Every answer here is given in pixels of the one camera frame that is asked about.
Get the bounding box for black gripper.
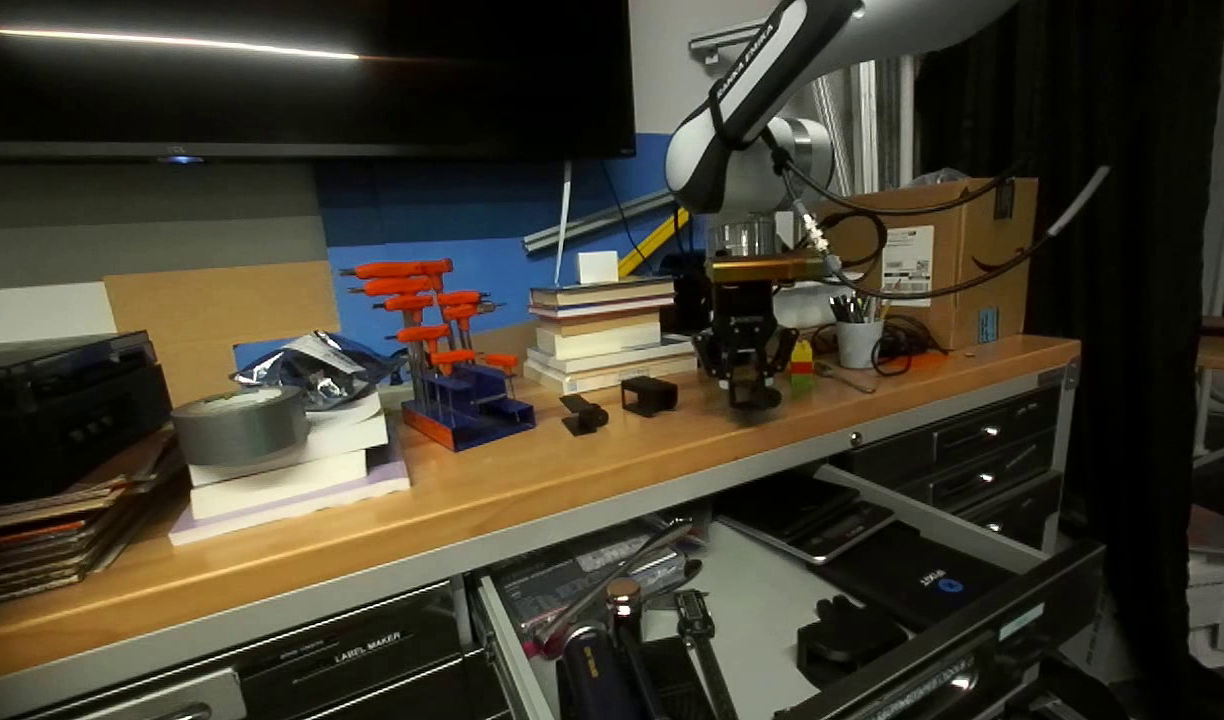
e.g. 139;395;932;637
697;278;806;408

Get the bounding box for black plastic bracket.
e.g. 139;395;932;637
725;377;784;418

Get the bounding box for black rectangular block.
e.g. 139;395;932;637
618;373;681;419

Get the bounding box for small black plastic clip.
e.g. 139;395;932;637
561;392;613;441

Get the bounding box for grey metal tool drawer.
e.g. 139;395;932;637
469;458;1111;720

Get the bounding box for black closed drawer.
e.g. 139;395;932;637
957;471;1070;552
905;434;1065;513
843;387;1065;471

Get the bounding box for black labelled drawer front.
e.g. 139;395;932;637
306;648;515;720
229;584;476;716

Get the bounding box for grey drawer front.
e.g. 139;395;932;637
70;663;250;720

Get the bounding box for colourful toy blocks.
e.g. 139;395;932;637
784;337;820;395

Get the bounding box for white plastic bin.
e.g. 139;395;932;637
767;273;867;337

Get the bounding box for white cup with pens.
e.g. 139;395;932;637
829;288;890;373

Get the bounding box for stack of books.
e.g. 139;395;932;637
520;333;703;399

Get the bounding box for yellow ruler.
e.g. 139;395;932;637
618;206;687;282

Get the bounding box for thick cream book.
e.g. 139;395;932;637
528;308;669;365

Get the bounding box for black digital scale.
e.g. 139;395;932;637
716;468;899;571

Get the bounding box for thin dark cover book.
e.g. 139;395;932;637
524;273;681;322

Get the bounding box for small white card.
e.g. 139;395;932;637
571;249;626;288

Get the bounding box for long aluminium bar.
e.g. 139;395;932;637
520;183;684;255

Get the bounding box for silver foil pouch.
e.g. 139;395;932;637
528;517;712;631

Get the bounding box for brown cardboard shipping box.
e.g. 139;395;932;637
823;172;1046;354

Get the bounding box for thin white rod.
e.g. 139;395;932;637
554;156;581;292

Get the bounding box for black flat electronic device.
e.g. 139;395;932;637
817;517;1025;631

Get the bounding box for black flashlight silver head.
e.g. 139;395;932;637
601;571;660;720

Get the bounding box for blue hex key stand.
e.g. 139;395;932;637
396;358;542;458

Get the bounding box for black rounded pouch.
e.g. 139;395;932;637
792;591;913;694

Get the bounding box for blue backing board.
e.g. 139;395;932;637
314;133;725;358

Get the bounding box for blue tool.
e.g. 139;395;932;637
554;628;646;720

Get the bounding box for black curtain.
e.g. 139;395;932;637
913;0;1224;720

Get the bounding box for crumpled silver foil bag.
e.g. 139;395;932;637
229;327;406;418

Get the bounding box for pale lilac board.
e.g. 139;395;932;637
170;458;415;549

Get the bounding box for large black monitor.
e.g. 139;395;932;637
0;0;642;164

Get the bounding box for brown cardboard sheet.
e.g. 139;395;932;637
101;255;345;412

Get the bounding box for black electronic device stack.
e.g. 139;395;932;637
0;327;175;508

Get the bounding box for stack of dark folders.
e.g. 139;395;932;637
0;434;193;611

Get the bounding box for gold wrist camera bar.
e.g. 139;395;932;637
703;253;829;288

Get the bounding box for black coiled cable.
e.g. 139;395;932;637
873;308;957;382

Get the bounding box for aluminium frame post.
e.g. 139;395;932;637
843;51;925;193

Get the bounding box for black handled tool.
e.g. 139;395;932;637
669;590;743;720

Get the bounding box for silver wall rail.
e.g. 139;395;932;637
684;18;776;72

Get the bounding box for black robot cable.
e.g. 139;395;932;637
823;160;1117;306

